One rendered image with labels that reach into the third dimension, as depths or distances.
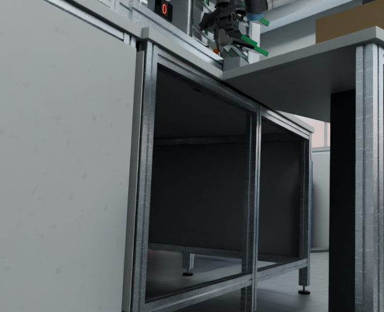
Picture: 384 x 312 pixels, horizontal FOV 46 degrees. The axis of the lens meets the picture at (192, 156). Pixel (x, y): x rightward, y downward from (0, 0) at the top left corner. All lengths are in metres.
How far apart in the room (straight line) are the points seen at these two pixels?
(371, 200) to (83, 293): 0.67
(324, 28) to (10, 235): 1.28
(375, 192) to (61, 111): 0.72
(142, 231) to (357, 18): 1.01
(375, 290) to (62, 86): 0.81
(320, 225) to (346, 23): 4.11
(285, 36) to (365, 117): 5.28
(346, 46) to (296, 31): 5.09
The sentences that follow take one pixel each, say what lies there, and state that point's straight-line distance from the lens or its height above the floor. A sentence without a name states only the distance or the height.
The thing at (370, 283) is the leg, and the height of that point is 0.27.
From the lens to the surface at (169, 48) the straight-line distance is 1.22.
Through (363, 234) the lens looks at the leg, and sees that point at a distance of 1.13.
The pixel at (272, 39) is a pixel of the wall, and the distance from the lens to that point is 6.54.
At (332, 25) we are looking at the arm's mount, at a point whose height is 1.07.
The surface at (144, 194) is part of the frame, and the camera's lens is 1.12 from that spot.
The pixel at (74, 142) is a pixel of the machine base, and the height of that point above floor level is 0.54.
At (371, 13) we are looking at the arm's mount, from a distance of 1.64.
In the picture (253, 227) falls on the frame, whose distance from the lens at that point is 1.72.
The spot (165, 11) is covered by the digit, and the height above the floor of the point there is 1.19.
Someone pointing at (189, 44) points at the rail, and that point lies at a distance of 1.49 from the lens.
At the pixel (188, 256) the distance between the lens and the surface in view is 2.77.
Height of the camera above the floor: 0.43
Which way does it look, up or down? 6 degrees up
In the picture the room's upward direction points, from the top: 2 degrees clockwise
